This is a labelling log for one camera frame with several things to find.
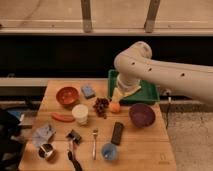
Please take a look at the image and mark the blue cup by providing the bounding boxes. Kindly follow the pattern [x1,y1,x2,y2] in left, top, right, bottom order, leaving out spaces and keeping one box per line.
[101,143,118,161]

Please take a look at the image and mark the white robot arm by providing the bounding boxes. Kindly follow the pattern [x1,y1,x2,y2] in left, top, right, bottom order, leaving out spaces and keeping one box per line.
[112,41,213,105]

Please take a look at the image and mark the orange fruit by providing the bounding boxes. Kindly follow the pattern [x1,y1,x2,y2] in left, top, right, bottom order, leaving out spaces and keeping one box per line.
[109,102,121,113]

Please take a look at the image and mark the black handled brush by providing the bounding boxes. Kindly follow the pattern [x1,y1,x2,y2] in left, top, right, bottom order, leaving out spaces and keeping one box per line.
[66,130,83,171]

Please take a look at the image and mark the red bowl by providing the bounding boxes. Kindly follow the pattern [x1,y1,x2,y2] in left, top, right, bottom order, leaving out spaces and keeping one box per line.
[56,87,79,106]

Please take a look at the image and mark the green plastic tray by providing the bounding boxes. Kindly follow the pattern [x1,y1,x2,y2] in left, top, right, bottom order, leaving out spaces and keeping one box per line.
[108,69,160,105]

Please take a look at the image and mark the blue sponge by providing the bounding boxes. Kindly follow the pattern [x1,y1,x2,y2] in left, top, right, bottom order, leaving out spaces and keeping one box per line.
[81,85,95,99]

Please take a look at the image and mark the silver fork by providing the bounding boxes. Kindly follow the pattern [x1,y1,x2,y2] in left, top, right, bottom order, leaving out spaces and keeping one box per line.
[92,129,98,160]

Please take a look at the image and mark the purple grapes bunch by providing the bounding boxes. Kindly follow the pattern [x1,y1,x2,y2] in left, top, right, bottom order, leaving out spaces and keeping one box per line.
[93,98,109,119]

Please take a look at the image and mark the metal cup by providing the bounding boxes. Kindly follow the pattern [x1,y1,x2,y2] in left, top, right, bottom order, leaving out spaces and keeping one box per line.
[38,143,55,160]

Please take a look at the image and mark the orange carrot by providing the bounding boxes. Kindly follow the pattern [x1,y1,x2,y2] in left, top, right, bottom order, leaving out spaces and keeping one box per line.
[51,113,75,123]

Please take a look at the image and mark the crumpled blue-white cloth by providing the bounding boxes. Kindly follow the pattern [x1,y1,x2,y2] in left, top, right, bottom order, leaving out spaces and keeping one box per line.
[32,124,56,148]

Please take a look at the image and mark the black bag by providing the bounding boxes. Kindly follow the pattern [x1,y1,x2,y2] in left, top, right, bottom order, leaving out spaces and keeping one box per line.
[0,108,23,171]

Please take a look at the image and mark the purple bowl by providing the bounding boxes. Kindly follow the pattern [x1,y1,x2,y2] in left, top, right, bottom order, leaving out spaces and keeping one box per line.
[129,103,155,128]

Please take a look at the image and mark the black remote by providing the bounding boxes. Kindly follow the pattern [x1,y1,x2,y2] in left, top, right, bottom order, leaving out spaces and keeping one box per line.
[111,122,124,145]

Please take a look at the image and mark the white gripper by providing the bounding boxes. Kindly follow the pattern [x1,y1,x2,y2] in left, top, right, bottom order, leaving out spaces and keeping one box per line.
[111,76,141,103]

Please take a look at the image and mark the white cup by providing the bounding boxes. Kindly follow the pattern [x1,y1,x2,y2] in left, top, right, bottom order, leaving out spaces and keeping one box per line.
[72,104,89,125]

